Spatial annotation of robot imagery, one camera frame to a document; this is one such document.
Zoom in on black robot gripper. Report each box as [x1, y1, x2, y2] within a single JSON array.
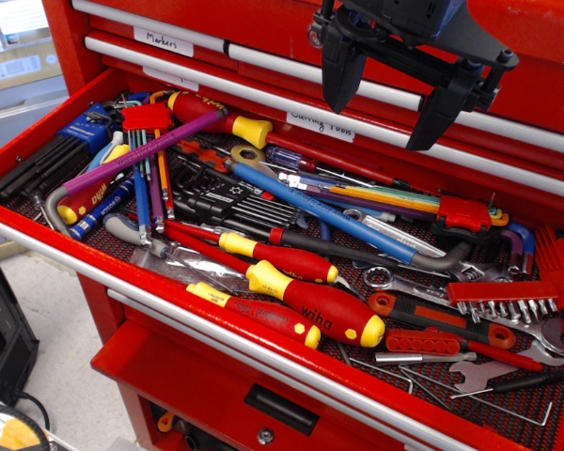
[[314, 0, 519, 151]]

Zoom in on large violet Allen key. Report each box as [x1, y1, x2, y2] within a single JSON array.
[[45, 108, 228, 236]]

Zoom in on chest key lock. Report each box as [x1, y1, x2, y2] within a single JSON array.
[[307, 23, 322, 49]]

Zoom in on large blue Allen key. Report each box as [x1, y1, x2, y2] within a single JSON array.
[[224, 159, 471, 272]]

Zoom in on blue violet short hex keys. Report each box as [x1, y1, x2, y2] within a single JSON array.
[[500, 222, 536, 276]]

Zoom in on black Torx key set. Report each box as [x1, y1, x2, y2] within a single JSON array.
[[171, 163, 300, 230]]

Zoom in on red folding key set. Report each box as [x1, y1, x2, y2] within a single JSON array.
[[535, 225, 564, 311]]

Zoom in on thin silver hex key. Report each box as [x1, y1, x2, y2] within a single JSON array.
[[399, 365, 554, 427]]

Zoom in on white label Cutting Tools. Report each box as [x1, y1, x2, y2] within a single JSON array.
[[286, 112, 355, 143]]

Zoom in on purple clear small screwdriver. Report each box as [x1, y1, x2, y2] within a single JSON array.
[[266, 146, 318, 174]]

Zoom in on rainbow hex keys red holder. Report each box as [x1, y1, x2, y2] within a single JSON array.
[[278, 172, 509, 234]]

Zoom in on orange black tool upper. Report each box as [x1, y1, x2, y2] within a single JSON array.
[[173, 140, 229, 174]]

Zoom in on medium red yellow screwdriver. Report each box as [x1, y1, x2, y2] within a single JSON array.
[[164, 220, 339, 283]]

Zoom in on top red yellow screwdriver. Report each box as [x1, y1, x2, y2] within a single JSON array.
[[167, 90, 411, 189]]

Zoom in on open red tool drawer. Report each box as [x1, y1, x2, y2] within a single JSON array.
[[0, 54, 564, 450]]

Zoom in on white label Markers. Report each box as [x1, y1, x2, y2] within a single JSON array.
[[133, 26, 194, 57]]

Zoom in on large red yellow Wiha screwdriver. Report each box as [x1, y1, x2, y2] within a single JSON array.
[[164, 231, 385, 348]]

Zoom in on red holder with silver bits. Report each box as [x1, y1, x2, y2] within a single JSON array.
[[446, 281, 558, 324]]

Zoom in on red bit holder strip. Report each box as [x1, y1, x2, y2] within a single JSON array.
[[384, 329, 461, 355]]

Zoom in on coloured hex keys red holder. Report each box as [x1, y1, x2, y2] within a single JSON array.
[[122, 101, 172, 247]]

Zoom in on slim red yellow screwdriver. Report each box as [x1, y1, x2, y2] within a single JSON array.
[[186, 282, 321, 350]]

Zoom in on silver combination wrench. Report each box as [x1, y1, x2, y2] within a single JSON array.
[[363, 267, 564, 355]]

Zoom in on thin red shaft screwdriver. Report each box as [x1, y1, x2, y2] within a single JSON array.
[[460, 340, 543, 372]]

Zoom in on flat silver spanner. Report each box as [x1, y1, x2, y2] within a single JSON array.
[[449, 341, 564, 393]]

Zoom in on black hex keys blue holder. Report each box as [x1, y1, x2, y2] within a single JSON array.
[[0, 103, 116, 202]]

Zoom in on black precision screwdriver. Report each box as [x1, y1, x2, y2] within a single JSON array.
[[450, 369, 564, 399]]

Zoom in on left red yellow Wiha screwdriver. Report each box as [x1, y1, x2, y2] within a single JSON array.
[[55, 143, 132, 226]]

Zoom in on blue Bosch pen tool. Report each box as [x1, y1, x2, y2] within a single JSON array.
[[69, 179, 134, 241]]

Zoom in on red tool chest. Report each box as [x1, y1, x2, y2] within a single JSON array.
[[41, 0, 564, 451]]

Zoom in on black box on floor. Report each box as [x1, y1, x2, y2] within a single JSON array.
[[0, 267, 39, 406]]

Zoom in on grey blue handled tool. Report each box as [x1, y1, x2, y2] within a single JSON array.
[[103, 213, 170, 259]]

